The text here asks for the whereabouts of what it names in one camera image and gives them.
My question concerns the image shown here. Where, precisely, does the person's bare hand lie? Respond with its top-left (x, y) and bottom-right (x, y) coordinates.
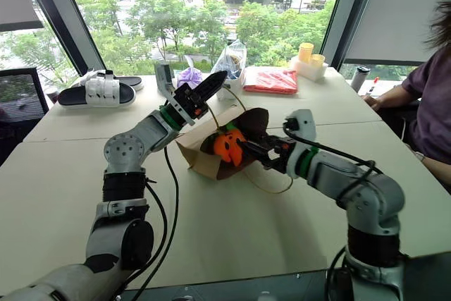
top-left (362, 94), bottom-right (384, 112)

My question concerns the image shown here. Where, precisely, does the person in purple shirt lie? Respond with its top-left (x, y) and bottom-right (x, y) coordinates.
top-left (362, 0), bottom-right (451, 195)

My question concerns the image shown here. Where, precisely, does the black mesh chair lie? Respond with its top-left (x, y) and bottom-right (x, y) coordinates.
top-left (0, 67), bottom-right (50, 168)

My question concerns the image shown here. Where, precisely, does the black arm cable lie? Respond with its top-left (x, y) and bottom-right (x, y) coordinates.
top-left (283, 119), bottom-right (385, 210)
top-left (111, 145), bottom-right (180, 301)

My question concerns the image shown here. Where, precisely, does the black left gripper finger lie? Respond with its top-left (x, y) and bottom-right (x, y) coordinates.
top-left (192, 70), bottom-right (229, 94)
top-left (199, 73), bottom-right (229, 102)

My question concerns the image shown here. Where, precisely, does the white and black slipper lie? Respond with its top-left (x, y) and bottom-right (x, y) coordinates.
top-left (72, 68), bottom-right (144, 92)
top-left (57, 77), bottom-right (137, 109)

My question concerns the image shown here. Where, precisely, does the white tumbler with black lid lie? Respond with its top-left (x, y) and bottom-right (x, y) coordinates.
top-left (350, 65), bottom-right (371, 93)

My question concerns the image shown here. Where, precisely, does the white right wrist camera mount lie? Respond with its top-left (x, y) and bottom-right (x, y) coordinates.
top-left (283, 109), bottom-right (318, 147)

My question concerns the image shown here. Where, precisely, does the small dark cup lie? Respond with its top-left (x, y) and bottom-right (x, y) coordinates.
top-left (45, 87), bottom-right (61, 105)

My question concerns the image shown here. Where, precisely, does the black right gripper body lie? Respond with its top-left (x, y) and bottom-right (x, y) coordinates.
top-left (258, 134), bottom-right (297, 175)

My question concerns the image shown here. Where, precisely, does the purple plastic bag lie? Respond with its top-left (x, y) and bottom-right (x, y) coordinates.
top-left (175, 66), bottom-right (204, 90)

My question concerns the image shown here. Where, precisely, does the marker pen with red cap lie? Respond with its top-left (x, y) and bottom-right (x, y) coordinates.
top-left (364, 76), bottom-right (380, 97)

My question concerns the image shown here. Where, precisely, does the tall yellow plastic cup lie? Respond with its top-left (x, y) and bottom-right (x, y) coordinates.
top-left (298, 42), bottom-right (315, 64)

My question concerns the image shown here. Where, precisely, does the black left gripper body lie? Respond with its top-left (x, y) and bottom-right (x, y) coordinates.
top-left (173, 83), bottom-right (209, 119)

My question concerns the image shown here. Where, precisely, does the brown paper bag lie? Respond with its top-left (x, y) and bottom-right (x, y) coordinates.
top-left (175, 85), bottom-right (294, 195)

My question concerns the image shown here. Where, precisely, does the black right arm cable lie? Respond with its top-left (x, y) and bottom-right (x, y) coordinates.
top-left (283, 119), bottom-right (385, 210)

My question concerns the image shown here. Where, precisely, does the short yellow plastic cup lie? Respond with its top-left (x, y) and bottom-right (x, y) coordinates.
top-left (309, 53), bottom-right (326, 69)

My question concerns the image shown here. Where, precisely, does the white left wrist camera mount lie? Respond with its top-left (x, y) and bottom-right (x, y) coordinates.
top-left (154, 63), bottom-right (197, 127)

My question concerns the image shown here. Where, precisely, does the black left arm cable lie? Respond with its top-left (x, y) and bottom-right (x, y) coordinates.
top-left (111, 145), bottom-right (180, 301)

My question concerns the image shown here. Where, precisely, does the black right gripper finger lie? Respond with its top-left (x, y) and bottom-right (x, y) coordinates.
top-left (242, 148), bottom-right (269, 167)
top-left (235, 138), bottom-right (269, 152)

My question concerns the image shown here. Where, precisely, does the white plastic box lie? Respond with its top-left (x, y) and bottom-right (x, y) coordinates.
top-left (289, 56), bottom-right (329, 82)

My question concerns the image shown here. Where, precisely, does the red folded plastic pack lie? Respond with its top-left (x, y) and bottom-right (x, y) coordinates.
top-left (242, 67), bottom-right (299, 96)

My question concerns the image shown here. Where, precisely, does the orange pumpkin plush toy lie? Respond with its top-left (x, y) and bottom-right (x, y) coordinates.
top-left (199, 123), bottom-right (248, 168)

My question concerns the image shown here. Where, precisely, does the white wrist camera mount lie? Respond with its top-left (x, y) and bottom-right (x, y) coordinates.
top-left (283, 109), bottom-right (318, 147)
top-left (154, 63), bottom-right (197, 127)

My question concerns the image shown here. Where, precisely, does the clear plastic bag with items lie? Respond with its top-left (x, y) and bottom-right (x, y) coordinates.
top-left (210, 39), bottom-right (247, 101)

